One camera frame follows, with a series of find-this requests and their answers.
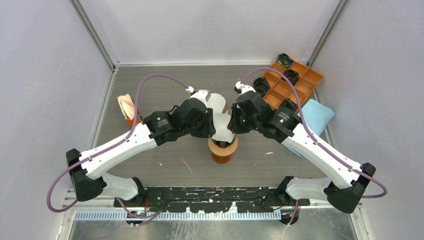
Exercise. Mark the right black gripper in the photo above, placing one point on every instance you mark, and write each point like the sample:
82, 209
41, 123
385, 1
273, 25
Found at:
234, 125

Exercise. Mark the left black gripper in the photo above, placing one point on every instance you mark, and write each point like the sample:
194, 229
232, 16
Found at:
208, 129

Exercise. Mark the white paper coffee filter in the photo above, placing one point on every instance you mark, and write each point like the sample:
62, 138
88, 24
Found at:
216, 102

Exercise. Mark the blue transparent dripper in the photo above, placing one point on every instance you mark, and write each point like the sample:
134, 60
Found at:
224, 144

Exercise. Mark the grey transparent dripper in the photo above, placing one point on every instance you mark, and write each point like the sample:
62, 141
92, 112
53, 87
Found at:
225, 108

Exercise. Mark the amber glass cup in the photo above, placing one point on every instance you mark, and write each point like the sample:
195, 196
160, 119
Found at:
221, 159

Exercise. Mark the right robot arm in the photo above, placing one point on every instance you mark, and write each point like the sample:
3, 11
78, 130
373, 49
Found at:
345, 182

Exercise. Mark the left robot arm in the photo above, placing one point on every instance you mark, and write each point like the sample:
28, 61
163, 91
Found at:
90, 178

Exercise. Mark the orange filter holder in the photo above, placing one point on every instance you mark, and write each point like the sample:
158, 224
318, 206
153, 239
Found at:
137, 119

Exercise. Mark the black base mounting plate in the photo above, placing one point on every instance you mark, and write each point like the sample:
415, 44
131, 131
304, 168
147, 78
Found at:
254, 199

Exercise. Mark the orange compartment tray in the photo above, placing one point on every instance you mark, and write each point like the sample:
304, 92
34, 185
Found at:
280, 90

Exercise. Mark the light blue cloth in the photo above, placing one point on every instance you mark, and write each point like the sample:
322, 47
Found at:
317, 116

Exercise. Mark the dark capsule green yellow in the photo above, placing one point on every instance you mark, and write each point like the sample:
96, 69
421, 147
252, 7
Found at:
284, 60

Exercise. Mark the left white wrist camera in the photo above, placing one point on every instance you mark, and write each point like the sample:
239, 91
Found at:
202, 95

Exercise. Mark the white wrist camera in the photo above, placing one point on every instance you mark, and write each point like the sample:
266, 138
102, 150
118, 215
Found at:
241, 88
202, 95

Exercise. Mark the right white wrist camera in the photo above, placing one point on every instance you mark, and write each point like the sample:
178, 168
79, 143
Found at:
241, 88

